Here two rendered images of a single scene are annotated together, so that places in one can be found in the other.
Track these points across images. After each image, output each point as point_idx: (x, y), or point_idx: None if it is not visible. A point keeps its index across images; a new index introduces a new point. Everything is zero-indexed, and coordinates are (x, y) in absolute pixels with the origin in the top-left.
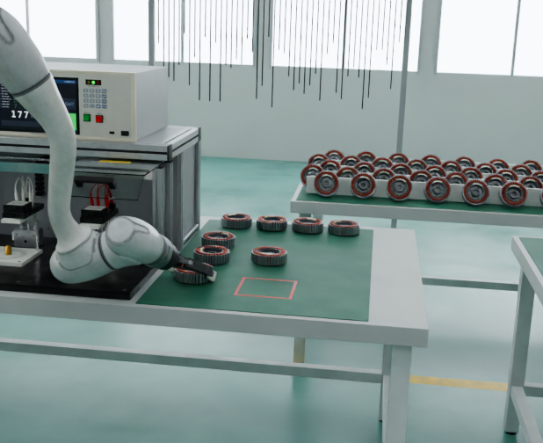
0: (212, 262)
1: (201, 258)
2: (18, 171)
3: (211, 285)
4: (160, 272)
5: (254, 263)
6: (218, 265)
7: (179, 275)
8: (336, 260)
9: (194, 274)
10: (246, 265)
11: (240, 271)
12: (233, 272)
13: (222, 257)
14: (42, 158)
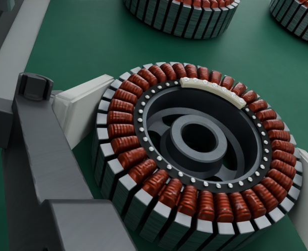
0: (198, 31)
1: (164, 14)
2: None
3: (291, 235)
4: (6, 92)
5: (286, 30)
6: (209, 41)
7: (142, 215)
8: None
9: (251, 232)
10: (276, 39)
11: (291, 78)
12: (282, 91)
13: (230, 16)
14: None
